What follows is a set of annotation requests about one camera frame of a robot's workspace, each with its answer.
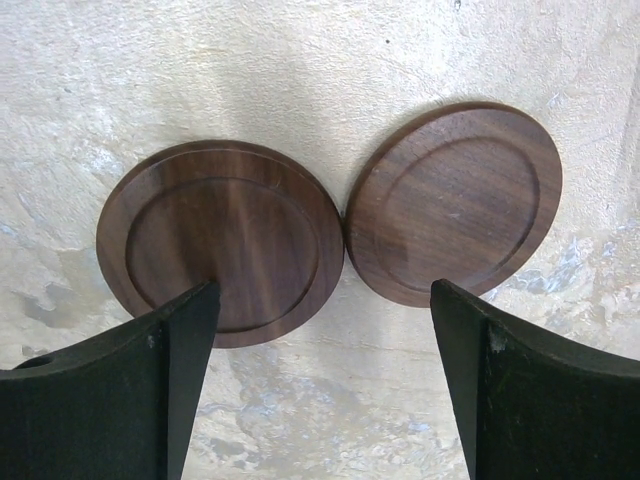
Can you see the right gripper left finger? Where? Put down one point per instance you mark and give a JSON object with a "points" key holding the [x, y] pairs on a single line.
{"points": [[119, 405]]}

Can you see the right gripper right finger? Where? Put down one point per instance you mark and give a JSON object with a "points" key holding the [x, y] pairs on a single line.
{"points": [[531, 404]]}

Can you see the dark wooden coaster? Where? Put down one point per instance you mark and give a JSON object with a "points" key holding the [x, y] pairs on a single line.
{"points": [[466, 192], [244, 216]]}

